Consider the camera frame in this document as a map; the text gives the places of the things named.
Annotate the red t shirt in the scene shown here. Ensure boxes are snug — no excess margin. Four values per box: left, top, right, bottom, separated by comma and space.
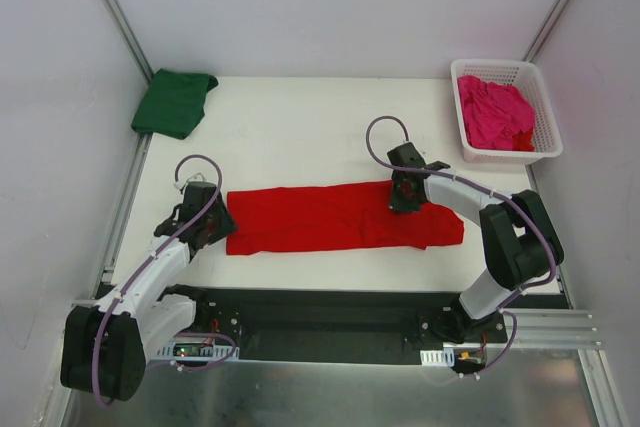
226, 181, 465, 256

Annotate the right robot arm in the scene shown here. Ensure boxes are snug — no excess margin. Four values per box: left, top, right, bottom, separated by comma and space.
387, 142, 564, 344

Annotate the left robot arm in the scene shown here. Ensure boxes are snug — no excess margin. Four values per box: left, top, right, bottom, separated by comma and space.
59, 181, 237, 404

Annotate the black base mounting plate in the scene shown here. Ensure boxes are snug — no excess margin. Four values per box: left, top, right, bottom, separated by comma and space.
166, 285, 507, 365

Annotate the pink t shirt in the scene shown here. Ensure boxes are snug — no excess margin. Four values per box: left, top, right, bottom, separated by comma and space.
457, 75, 536, 151

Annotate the folded green t shirt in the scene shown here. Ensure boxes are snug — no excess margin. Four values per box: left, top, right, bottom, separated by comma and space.
131, 69, 219, 140

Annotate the white plastic laundry basket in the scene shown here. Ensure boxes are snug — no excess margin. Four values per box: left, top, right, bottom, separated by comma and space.
450, 59, 563, 166

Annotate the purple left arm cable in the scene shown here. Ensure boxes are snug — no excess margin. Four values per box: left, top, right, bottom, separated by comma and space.
92, 153, 240, 408

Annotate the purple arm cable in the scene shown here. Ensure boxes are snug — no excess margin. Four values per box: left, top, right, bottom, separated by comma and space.
364, 115, 559, 388
92, 153, 240, 408

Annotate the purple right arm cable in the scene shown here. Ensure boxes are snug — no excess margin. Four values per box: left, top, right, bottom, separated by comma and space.
364, 115, 559, 388

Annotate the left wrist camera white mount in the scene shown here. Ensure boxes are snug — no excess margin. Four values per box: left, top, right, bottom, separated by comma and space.
173, 173, 206, 192

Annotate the left white slotted cable duct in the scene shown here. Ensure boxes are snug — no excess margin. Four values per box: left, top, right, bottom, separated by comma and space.
152, 342, 240, 362

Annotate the white slotted cable duct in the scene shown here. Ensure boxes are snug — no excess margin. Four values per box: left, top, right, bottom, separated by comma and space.
420, 348, 455, 368
152, 342, 240, 362

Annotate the right white slotted cable duct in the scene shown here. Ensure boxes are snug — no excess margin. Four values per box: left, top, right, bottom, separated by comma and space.
420, 348, 455, 368

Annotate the aluminium frame rail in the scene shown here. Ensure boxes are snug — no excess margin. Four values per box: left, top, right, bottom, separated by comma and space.
62, 299, 601, 348

